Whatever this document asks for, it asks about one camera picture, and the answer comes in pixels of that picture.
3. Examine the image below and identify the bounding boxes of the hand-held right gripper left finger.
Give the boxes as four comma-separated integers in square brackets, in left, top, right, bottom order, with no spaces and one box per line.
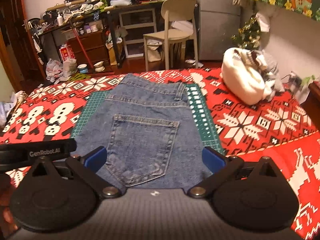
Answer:
[27,146,122,198]

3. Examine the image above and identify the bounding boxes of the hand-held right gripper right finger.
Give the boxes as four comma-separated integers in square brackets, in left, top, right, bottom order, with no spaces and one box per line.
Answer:
[187,146,283,198]

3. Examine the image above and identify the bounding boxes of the blue denim shorts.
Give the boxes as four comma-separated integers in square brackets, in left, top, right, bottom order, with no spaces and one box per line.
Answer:
[72,73,220,189]

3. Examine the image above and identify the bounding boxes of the white bag of clothes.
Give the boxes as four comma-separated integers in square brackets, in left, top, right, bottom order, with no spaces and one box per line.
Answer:
[221,47,267,105]

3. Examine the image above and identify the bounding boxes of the green cutting mat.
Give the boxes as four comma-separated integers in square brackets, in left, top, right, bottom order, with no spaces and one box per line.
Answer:
[70,83,225,155]

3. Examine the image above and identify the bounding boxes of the white crumpled paper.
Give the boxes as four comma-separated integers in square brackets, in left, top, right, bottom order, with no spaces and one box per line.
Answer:
[0,91,28,127]

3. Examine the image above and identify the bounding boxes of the red printed blanket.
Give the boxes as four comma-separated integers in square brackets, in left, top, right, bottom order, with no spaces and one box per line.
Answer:
[0,67,320,239]

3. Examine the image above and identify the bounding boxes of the yellow green trivet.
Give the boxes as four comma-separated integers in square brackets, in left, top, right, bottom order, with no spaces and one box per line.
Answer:
[68,73,92,82]

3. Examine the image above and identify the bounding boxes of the white paper sack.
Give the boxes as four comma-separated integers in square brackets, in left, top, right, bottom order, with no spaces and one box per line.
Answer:
[62,57,78,77]

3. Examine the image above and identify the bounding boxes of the white red plastic bag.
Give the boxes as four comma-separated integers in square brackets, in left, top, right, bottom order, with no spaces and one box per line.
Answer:
[45,58,64,82]

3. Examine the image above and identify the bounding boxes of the brown paper bag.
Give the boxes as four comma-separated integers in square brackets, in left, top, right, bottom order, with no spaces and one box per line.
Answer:
[106,39,124,67]

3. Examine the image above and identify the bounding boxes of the red cardboard box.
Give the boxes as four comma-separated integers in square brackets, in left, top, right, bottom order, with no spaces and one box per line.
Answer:
[59,44,75,62]

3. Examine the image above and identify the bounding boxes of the grey checked cloth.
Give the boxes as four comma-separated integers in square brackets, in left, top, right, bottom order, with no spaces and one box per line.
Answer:
[257,51,285,98]

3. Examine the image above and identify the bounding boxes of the brown wooden drawer cabinet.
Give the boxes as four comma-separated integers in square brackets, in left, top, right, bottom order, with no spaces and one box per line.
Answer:
[67,31,110,67]

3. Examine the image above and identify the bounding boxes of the wooden nightstand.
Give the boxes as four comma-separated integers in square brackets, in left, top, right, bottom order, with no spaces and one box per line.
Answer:
[300,81,320,117]

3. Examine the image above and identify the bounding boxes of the white tote bag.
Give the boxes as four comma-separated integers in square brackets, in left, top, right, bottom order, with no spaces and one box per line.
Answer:
[146,40,163,62]

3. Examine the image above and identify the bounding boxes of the grey refrigerator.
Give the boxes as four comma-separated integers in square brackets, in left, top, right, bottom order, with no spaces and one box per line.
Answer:
[194,0,242,61]

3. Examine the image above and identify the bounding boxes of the white plastic drawer unit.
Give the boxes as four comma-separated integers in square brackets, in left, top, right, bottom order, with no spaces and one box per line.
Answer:
[119,8,157,58]

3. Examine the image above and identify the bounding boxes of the small christmas tree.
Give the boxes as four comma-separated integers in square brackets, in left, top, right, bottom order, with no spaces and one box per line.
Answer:
[231,14,262,50]

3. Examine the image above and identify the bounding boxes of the dark desk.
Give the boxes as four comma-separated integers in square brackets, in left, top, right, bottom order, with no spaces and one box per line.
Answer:
[37,0,200,68]

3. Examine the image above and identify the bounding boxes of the wooden door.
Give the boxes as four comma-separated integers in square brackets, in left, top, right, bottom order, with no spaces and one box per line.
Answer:
[0,0,48,93]

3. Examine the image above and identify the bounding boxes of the white hanging cloth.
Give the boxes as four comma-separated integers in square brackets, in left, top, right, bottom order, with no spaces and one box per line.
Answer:
[255,12,271,33]

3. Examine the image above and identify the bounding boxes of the beige plastic chair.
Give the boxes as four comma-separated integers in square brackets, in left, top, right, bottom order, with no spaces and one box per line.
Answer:
[143,0,200,72]

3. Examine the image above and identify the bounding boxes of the brown paper roll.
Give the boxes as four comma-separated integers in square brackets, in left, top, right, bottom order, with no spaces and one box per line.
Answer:
[46,0,86,12]

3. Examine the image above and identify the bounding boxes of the red broom handle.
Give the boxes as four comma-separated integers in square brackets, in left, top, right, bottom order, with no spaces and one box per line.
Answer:
[69,20,94,69]

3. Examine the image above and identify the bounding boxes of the white wall plug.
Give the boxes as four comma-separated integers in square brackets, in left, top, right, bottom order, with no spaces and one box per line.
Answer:
[287,71,303,88]

